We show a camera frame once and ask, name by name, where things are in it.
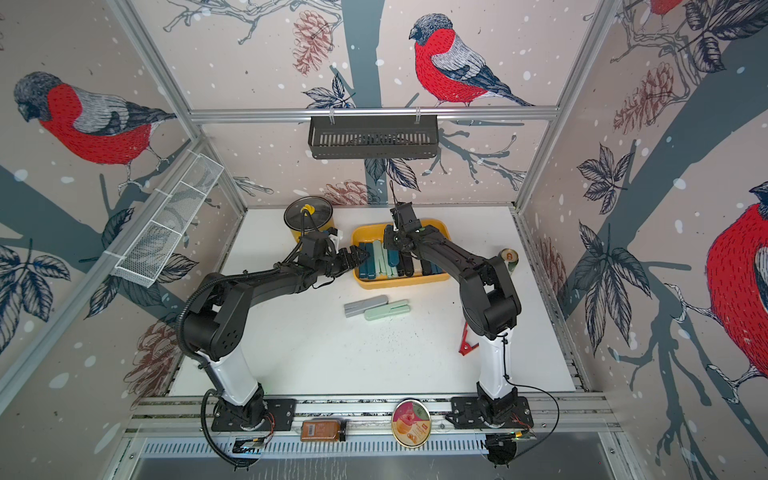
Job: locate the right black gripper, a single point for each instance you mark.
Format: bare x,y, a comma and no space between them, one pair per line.
388,237

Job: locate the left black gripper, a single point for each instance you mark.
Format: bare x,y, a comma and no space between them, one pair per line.
353,258

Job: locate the black pliers pair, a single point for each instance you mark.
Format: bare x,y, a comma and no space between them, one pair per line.
407,265

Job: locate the dark teal pliers bottom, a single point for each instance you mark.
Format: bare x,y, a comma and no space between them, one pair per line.
371,267

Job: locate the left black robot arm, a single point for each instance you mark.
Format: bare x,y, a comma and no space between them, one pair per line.
212,323

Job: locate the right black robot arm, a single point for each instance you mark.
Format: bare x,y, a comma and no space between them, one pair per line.
489,301

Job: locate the yellow plastic storage box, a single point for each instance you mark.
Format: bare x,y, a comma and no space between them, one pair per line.
373,232

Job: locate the grey pruning pliers centre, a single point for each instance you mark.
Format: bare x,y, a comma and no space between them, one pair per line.
359,307

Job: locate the small brown box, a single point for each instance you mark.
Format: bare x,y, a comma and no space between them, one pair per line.
323,430

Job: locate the yellow pot with dark lid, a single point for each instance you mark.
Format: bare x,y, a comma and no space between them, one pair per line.
308,213

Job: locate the red plastic tool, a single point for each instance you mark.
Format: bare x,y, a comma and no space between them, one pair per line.
468,343

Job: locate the round pink tin lid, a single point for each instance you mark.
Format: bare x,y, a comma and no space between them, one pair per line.
411,423

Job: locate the black hanging wire basket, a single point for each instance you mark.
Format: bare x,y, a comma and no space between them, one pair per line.
374,137

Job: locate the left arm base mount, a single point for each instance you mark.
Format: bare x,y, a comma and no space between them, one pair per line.
257,414

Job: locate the white mesh wall basket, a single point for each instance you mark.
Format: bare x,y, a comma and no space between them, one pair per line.
150,251

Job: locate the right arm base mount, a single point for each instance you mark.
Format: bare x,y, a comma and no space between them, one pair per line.
482,411

